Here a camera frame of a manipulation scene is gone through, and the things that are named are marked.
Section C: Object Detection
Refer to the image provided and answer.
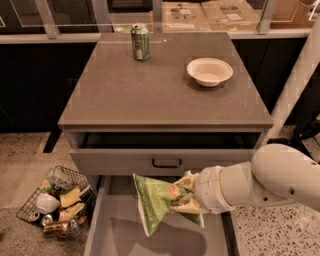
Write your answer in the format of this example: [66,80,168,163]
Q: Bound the white paper bowl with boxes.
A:
[187,58,233,87]

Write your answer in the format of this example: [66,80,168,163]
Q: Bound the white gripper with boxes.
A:
[170,166,234,214]

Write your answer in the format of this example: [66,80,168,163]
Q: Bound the clear plastic bottle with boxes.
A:
[45,166,74,190]

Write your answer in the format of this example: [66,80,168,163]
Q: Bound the green chip bag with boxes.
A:
[133,174,204,237]

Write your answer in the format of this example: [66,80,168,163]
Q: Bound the yellow sponge in basket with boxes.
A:
[60,186,80,208]

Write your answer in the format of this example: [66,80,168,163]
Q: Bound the black drawer handle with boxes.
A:
[152,159,182,169]

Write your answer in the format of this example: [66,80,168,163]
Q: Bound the grey drawer cabinet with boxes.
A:
[57,31,274,256]

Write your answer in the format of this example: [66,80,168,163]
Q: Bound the cardboard boxes behind glass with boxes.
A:
[162,0,320,32]

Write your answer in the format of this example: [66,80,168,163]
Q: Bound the grey top drawer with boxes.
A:
[69,132,262,176]

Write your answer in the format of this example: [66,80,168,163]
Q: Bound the green soda can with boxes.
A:
[131,23,150,61]

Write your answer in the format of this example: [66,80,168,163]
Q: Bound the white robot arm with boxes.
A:
[169,144,320,214]

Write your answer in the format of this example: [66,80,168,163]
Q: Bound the grey drawer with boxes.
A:
[84,176,240,256]
[69,132,262,176]

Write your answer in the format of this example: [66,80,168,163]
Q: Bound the white ceramic bowl in basket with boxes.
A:
[36,193,60,214]

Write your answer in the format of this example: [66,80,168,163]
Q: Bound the black wire basket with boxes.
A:
[16,166,96,239]

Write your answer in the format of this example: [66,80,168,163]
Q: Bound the silver can in basket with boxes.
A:
[40,214,54,227]

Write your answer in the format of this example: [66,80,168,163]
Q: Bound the grey middle drawer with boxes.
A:
[84,176,240,256]

